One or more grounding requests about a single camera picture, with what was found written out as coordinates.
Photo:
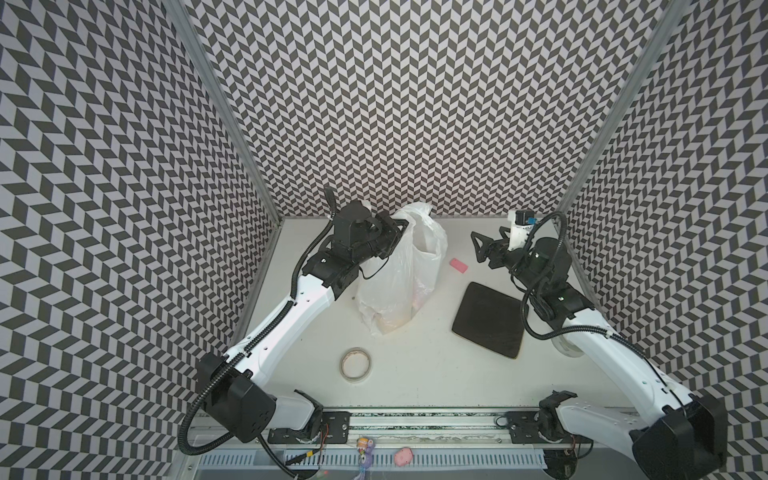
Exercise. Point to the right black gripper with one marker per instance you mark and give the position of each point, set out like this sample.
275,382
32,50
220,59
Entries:
498,252

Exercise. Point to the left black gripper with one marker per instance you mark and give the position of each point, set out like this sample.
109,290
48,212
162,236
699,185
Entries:
390,224

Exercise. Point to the white lemon print plastic bag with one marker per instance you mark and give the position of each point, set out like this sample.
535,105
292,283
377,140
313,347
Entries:
393,290

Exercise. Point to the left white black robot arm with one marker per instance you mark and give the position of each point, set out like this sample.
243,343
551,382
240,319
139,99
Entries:
232,400

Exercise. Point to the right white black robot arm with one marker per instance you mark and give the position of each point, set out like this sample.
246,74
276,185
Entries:
672,433

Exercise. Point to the pink eraser block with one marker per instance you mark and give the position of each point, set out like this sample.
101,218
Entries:
458,265

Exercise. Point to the black square mat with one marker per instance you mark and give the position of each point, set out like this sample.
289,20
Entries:
490,319

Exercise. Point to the roll of clear tape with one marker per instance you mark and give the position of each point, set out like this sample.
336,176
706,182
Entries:
355,365

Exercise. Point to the pink toy blob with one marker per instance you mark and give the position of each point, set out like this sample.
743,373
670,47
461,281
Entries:
403,457

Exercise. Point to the purple toy figure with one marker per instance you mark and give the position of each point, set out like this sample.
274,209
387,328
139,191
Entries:
365,449

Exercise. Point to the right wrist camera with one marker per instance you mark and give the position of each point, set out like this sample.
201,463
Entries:
521,224

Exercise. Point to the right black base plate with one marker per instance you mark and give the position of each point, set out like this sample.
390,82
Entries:
534,427

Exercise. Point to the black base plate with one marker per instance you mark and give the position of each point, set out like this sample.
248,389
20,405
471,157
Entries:
534,427
331,427

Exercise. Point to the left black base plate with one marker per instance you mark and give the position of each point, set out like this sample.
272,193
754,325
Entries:
331,427

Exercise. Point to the aluminium front rail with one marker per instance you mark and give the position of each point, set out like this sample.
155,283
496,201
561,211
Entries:
432,423

